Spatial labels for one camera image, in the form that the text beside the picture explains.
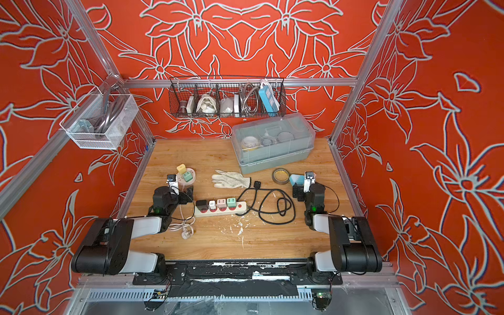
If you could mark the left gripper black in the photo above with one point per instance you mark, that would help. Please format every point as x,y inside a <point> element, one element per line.
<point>182,196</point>

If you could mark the roll of brown tape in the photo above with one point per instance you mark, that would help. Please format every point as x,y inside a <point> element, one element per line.
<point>281,176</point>

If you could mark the black wire wall basket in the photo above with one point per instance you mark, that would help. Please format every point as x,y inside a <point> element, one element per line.
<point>222,97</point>

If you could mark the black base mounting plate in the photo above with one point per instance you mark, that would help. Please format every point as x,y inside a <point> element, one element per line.
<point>299,272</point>

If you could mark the green charger plug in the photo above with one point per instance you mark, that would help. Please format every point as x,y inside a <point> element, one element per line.
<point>231,203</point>

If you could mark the clear plastic wall bin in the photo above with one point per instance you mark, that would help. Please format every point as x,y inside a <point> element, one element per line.
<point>100,120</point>

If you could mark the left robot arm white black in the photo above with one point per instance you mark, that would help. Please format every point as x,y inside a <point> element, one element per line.
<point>106,247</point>

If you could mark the white power strip red sockets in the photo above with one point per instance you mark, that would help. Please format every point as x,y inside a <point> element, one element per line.
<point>239,210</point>

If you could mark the blue power strip in basket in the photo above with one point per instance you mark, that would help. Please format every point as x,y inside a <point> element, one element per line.
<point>268,99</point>

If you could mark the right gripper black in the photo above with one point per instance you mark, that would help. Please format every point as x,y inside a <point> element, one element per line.
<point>299,192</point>

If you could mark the round pink socket hub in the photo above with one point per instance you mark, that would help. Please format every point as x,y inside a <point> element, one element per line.
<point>181,181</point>

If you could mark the small green plug adapter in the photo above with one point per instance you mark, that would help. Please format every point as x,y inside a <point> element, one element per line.
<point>188,176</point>

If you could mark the pink charger plug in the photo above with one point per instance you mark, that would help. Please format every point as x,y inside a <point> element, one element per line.
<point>222,204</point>

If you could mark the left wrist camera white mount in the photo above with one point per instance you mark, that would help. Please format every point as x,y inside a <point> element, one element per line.
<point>172,183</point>

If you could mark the white work glove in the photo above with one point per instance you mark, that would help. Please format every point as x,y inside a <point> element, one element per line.
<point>231,180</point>

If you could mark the yellow plug adapter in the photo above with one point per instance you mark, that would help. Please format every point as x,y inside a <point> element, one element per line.
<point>181,169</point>

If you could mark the blue triangular power strip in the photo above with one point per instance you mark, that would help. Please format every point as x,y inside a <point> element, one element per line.
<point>296,179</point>

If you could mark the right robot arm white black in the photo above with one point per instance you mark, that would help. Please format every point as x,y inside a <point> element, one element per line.
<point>352,246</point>

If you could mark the black charger plug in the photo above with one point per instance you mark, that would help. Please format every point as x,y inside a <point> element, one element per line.
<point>202,205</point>

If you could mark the small white charger plug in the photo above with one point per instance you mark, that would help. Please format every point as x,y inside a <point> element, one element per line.
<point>212,205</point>

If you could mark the translucent grey storage box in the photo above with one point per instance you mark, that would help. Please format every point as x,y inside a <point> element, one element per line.
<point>272,142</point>

